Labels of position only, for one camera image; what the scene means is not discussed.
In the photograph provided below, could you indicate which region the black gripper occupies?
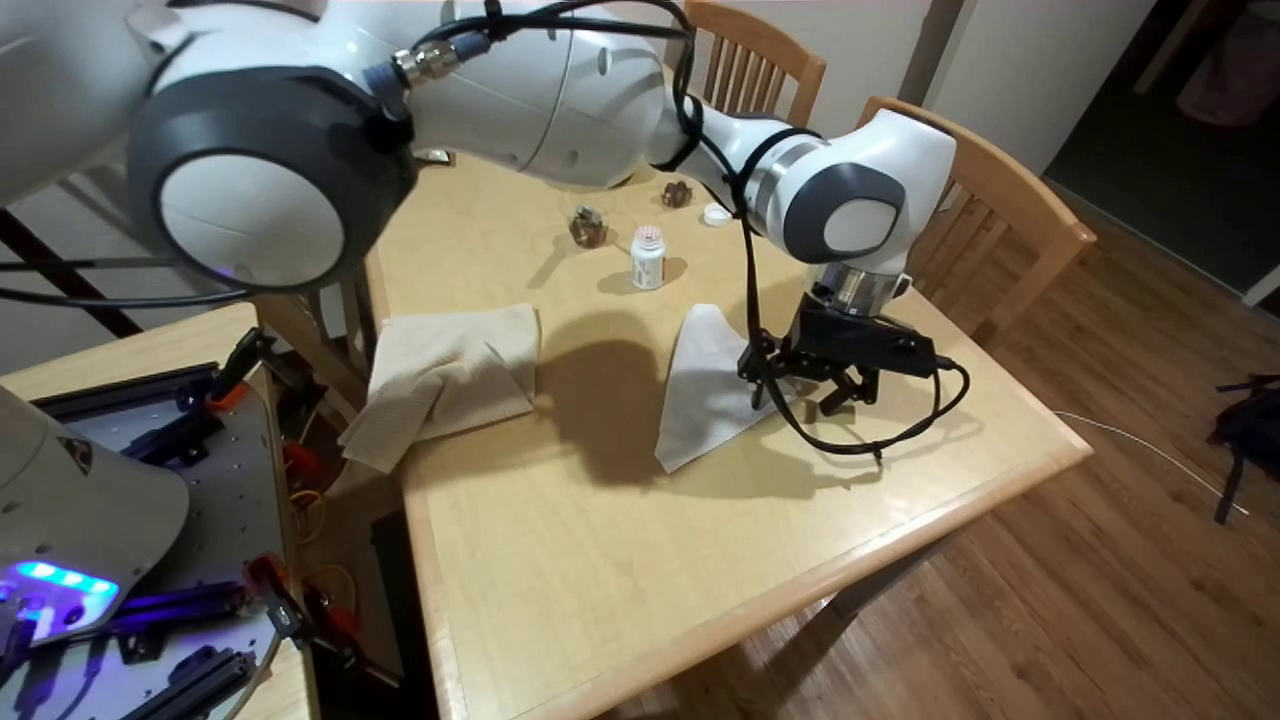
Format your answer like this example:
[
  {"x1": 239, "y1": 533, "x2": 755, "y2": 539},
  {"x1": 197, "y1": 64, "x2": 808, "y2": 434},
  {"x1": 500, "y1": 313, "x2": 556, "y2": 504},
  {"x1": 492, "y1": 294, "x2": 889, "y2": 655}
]
[{"x1": 743, "y1": 291, "x2": 885, "y2": 418}]

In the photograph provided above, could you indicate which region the white tissue square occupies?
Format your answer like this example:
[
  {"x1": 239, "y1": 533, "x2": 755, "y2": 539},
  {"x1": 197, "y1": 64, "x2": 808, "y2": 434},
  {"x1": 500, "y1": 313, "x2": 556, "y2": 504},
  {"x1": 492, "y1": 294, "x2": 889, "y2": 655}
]
[{"x1": 651, "y1": 300, "x2": 784, "y2": 478}]

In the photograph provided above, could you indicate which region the small clear plastic bottle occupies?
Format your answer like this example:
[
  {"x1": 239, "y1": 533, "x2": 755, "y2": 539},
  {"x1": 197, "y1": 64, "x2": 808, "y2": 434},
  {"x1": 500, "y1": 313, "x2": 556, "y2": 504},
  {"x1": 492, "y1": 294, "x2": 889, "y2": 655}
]
[{"x1": 624, "y1": 218, "x2": 667, "y2": 294}]

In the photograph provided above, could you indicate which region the wooden slatted dining chair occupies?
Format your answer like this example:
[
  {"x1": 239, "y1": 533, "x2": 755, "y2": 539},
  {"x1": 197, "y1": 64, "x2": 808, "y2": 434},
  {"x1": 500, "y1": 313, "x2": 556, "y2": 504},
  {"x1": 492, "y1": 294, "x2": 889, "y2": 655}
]
[
  {"x1": 679, "y1": 0, "x2": 834, "y2": 131},
  {"x1": 856, "y1": 90, "x2": 1101, "y2": 379}
]

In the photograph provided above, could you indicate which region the brown crumpled wrapper, larger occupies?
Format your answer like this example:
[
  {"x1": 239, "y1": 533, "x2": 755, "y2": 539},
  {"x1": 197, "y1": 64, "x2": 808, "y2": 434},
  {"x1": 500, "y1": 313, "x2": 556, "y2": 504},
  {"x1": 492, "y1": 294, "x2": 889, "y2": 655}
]
[{"x1": 568, "y1": 203, "x2": 611, "y2": 250}]

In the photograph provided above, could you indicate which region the beige folded cloth towel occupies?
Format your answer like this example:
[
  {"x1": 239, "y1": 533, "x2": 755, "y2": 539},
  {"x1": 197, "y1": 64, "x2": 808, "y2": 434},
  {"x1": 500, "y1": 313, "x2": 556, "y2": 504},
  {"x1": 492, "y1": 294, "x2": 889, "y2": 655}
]
[{"x1": 337, "y1": 300, "x2": 543, "y2": 478}]

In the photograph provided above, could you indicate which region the white perforated board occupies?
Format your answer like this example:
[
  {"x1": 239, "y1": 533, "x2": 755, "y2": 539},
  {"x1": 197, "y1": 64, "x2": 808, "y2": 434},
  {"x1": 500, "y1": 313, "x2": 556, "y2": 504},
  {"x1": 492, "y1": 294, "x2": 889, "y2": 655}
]
[{"x1": 37, "y1": 389, "x2": 294, "y2": 720}]

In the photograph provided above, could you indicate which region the dark blue tool block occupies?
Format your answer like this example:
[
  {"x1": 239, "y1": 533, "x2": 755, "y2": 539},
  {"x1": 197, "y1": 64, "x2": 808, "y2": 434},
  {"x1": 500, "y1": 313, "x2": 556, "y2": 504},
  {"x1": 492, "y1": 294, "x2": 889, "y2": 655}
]
[{"x1": 120, "y1": 401, "x2": 234, "y2": 473}]

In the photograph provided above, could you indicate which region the purple lit tool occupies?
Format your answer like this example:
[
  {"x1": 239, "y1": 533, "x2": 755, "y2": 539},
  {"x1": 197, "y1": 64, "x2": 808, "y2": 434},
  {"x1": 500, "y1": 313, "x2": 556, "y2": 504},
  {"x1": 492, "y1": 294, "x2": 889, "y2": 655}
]
[{"x1": 111, "y1": 576, "x2": 257, "y2": 664}]

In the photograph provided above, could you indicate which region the wooden side table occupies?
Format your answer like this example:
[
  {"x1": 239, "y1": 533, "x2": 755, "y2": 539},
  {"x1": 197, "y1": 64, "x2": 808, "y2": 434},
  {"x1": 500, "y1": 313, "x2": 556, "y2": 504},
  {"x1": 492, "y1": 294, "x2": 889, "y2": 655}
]
[{"x1": 0, "y1": 294, "x2": 326, "y2": 720}]

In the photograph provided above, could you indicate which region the black stand leg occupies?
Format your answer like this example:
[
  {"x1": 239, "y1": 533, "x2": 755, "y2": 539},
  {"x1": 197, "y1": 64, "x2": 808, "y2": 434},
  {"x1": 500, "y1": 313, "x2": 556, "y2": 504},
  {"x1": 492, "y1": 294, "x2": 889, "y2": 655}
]
[{"x1": 0, "y1": 203, "x2": 149, "y2": 340}]

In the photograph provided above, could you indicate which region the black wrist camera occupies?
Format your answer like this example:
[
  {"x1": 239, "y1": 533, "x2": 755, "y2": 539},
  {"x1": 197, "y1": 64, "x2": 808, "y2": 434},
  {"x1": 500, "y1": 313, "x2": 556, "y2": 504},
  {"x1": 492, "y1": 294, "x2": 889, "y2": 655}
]
[{"x1": 850, "y1": 315, "x2": 944, "y2": 379}]

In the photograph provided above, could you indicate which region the black camera cable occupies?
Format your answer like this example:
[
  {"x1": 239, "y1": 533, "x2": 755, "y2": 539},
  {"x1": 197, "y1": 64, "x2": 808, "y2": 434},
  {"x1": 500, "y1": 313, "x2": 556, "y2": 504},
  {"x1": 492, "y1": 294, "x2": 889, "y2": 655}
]
[{"x1": 394, "y1": 0, "x2": 977, "y2": 464}]

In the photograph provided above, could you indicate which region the white floor cable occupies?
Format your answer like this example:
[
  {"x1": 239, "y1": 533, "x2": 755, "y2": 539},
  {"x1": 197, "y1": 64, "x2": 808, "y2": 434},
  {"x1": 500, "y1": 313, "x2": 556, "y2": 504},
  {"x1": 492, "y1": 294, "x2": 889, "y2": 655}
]
[{"x1": 1059, "y1": 404, "x2": 1256, "y2": 522}]

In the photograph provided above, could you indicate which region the red handled clamp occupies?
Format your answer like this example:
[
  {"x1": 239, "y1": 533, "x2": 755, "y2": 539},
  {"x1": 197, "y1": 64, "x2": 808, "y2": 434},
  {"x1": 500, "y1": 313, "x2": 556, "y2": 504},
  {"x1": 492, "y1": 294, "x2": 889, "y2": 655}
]
[{"x1": 243, "y1": 552, "x2": 374, "y2": 651}]

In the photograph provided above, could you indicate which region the black clamp orange handle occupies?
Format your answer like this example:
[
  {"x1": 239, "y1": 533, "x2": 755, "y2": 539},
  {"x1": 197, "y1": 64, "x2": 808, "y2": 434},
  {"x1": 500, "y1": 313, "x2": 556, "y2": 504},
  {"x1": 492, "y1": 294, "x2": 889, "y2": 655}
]
[{"x1": 204, "y1": 324, "x2": 282, "y2": 414}]

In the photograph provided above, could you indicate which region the black metal bracket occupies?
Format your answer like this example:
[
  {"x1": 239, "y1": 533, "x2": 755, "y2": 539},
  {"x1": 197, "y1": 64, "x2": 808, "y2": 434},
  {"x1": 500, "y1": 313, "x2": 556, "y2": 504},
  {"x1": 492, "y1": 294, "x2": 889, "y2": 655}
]
[{"x1": 126, "y1": 645, "x2": 259, "y2": 720}]

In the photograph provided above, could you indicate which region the black metal rail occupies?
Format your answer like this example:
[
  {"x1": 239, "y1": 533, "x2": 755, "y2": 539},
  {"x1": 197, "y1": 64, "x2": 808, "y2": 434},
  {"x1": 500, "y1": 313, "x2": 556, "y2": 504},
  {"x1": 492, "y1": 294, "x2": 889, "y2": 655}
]
[{"x1": 31, "y1": 360, "x2": 226, "y2": 422}]

